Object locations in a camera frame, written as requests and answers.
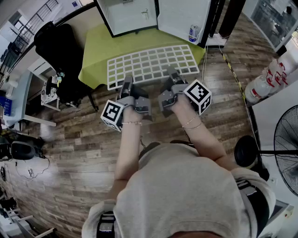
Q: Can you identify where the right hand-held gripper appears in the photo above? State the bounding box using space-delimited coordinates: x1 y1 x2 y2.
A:
157 66 212 118

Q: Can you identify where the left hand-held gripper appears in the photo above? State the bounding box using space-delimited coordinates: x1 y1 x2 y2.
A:
100 75 155 132

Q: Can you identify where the white wire fridge shelf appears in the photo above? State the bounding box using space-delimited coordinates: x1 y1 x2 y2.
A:
107 44 200 91

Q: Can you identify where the small black fridge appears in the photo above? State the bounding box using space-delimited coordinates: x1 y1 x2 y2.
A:
94 0 161 38

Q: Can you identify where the person's left forearm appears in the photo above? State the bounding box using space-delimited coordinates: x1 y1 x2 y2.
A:
114 122 143 182

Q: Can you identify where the person's right forearm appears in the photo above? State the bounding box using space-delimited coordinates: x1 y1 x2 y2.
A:
183 120 233 172

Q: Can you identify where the white fridge door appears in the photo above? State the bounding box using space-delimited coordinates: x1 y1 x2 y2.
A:
156 0 222 49

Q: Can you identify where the person's left hand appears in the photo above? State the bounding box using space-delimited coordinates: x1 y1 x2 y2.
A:
122 107 143 123

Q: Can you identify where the person's right hand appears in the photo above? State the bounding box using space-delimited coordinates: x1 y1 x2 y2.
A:
174 95 200 125

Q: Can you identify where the blue white drink can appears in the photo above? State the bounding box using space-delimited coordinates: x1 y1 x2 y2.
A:
188 24 199 43

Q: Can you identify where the lime green tablecloth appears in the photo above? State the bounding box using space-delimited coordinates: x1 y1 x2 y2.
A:
78 23 207 90

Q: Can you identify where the white floor stand base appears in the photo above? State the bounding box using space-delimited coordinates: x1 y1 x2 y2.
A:
206 34 228 48

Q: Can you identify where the thin bangle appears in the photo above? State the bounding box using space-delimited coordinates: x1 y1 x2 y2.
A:
183 122 203 130

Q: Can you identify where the person's left leg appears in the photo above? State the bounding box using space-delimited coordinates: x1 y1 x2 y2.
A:
139 141 162 161

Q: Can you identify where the person's leg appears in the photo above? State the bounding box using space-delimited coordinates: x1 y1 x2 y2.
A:
169 139 196 149
139 141 162 161

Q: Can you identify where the person's right leg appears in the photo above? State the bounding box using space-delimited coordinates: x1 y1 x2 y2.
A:
169 139 196 149

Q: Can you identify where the black office chair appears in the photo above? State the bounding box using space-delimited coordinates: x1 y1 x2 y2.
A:
34 21 100 112

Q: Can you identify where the patterned white stool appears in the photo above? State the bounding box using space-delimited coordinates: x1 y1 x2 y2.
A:
41 75 61 112

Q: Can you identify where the pack of water bottles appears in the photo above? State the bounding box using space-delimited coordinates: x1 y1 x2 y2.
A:
244 58 291 105

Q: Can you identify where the white cabinet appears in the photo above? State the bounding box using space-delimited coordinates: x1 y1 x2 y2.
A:
27 57 56 79

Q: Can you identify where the white table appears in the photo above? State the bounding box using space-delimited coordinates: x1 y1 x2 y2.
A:
252 86 298 149

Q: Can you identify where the pale blue desk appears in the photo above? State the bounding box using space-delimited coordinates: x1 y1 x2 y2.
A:
0 69 58 128

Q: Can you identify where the black standing fan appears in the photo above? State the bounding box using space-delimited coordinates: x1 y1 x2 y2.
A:
234 104 298 197

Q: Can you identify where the person's beige shirt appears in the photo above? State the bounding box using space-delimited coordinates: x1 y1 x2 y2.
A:
81 143 277 238

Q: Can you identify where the blue crate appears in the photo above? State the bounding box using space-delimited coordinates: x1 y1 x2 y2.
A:
0 97 13 117

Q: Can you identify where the white cable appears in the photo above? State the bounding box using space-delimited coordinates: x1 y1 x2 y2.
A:
201 45 209 82

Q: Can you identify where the thin chain bracelet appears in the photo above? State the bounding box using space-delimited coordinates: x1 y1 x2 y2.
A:
182 115 200 128

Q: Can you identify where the yellow black striped cable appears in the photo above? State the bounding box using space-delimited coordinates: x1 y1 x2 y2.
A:
222 53 246 99

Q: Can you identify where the dark wooden post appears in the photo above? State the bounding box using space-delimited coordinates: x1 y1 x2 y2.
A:
218 0 246 38

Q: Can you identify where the floor cable with adapter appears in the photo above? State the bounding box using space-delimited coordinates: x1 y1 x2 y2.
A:
15 155 51 181

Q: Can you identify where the person's left shoulder strap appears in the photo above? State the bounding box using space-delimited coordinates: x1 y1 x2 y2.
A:
96 211 116 238

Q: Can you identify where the person's shoulder strap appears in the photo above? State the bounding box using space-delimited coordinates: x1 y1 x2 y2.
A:
234 178 270 233
96 211 116 238

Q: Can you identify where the person's right shoulder strap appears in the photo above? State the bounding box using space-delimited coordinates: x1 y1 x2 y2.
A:
234 178 270 233

